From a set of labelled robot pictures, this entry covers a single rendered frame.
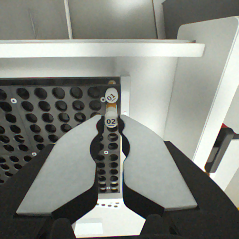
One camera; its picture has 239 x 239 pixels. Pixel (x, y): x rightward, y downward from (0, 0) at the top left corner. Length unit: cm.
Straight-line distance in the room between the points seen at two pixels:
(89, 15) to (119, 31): 19
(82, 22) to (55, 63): 85
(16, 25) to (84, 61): 32
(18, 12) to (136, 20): 69
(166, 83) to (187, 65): 4
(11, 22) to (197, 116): 46
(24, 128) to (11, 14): 35
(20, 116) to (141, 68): 16
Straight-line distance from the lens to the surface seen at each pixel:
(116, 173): 22
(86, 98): 16
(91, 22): 105
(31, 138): 20
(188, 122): 19
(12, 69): 25
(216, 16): 61
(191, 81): 19
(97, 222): 65
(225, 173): 56
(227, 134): 21
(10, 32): 48
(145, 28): 106
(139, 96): 22
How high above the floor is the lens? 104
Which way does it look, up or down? 60 degrees down
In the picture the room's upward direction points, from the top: 176 degrees clockwise
